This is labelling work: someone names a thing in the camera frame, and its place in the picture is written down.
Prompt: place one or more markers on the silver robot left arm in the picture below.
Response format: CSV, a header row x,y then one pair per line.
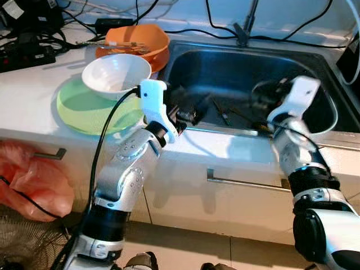
x,y
124,169

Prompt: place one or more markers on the orange bowl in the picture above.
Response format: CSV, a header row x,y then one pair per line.
x,y
140,34

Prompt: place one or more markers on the orange plastic bag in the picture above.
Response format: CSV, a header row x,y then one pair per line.
x,y
34,180

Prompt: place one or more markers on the metal faucet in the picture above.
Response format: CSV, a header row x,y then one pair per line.
x,y
246,22

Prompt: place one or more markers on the stainless steel sink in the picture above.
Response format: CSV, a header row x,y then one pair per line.
x,y
225,73

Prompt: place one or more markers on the black power strip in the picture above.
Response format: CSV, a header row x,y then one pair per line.
x,y
25,56

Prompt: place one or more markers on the robot right leg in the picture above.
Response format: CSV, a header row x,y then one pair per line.
x,y
218,266

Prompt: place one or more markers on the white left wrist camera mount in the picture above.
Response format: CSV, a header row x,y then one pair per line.
x,y
152,101

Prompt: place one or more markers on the long silver utensil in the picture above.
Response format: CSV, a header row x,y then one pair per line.
x,y
126,46

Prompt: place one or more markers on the white kitchen cabinet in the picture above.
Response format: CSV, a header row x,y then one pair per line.
x,y
225,208

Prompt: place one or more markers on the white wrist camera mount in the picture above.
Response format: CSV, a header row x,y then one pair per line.
x,y
298,95
152,101

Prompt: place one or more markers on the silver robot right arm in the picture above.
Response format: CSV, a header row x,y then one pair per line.
x,y
315,225

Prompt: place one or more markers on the orange plate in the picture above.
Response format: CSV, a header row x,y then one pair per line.
x,y
158,62

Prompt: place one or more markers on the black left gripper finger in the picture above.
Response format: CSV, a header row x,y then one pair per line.
x,y
180,97
199,111

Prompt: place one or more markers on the green plate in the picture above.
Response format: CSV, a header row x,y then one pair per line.
x,y
90,112

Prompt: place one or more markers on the black rectangular object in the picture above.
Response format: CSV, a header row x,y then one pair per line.
x,y
349,62

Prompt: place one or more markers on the black power adapter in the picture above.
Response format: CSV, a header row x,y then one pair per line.
x,y
114,25

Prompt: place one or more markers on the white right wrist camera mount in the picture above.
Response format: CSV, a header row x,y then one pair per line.
x,y
298,95

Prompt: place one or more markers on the black electronics box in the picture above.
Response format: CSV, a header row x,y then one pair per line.
x,y
31,17

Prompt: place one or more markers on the white bowl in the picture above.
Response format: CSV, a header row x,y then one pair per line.
x,y
115,70

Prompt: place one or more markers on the floor fan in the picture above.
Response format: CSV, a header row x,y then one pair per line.
x,y
34,242

